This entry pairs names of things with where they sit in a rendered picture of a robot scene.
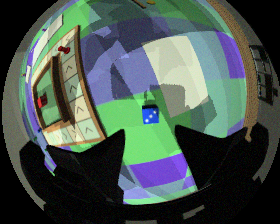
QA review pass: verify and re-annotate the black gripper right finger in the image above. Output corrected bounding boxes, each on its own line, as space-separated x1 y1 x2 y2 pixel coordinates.
175 124 247 191

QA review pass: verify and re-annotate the red die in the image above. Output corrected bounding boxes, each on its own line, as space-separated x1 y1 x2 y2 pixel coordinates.
37 94 47 108

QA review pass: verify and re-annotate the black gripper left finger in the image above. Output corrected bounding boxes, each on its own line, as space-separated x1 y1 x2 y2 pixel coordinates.
46 129 125 202

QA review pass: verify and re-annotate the blue die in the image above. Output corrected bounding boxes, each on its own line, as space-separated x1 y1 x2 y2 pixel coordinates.
142 104 159 124

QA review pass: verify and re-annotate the dark red pawn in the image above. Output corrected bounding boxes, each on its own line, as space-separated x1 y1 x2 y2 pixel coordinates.
57 46 70 54

